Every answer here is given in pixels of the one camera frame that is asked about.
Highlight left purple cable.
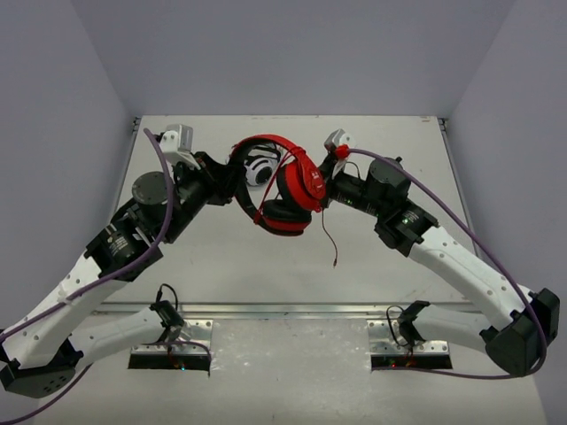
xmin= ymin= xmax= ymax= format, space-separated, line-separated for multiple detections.
xmin=0 ymin=127 xmax=214 ymax=424

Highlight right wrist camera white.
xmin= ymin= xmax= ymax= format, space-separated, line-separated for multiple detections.
xmin=323 ymin=128 xmax=357 ymax=159

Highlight metal mounting plate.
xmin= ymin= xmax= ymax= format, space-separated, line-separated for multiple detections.
xmin=367 ymin=319 xmax=449 ymax=356
xmin=130 ymin=318 xmax=214 ymax=356

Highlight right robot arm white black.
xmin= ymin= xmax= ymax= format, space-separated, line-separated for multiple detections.
xmin=320 ymin=153 xmax=560 ymax=379

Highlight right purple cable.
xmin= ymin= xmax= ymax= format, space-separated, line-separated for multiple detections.
xmin=349 ymin=148 xmax=548 ymax=380

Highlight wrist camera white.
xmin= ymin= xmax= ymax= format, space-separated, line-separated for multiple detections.
xmin=159 ymin=124 xmax=193 ymax=164
xmin=323 ymin=128 xmax=357 ymax=159

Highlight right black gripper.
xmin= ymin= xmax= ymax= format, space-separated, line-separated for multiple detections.
xmin=290 ymin=155 xmax=386 ymax=219

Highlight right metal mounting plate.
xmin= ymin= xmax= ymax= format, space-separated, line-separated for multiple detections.
xmin=367 ymin=319 xmax=449 ymax=356

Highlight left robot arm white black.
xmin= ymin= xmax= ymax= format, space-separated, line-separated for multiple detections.
xmin=1 ymin=152 xmax=245 ymax=398

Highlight red black headphones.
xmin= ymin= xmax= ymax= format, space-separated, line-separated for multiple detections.
xmin=229 ymin=134 xmax=326 ymax=236

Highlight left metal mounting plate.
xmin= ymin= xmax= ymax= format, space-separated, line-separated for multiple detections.
xmin=130 ymin=318 xmax=214 ymax=356

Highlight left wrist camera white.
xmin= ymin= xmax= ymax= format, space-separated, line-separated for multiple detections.
xmin=159 ymin=124 xmax=193 ymax=164

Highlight red headphone cable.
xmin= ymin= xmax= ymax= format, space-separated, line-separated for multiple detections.
xmin=254 ymin=148 xmax=342 ymax=269

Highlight purple cable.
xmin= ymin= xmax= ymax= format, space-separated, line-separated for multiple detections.
xmin=349 ymin=148 xmax=548 ymax=380
xmin=0 ymin=127 xmax=214 ymax=424

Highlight white black headphones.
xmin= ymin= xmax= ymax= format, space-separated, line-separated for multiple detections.
xmin=244 ymin=143 xmax=282 ymax=187

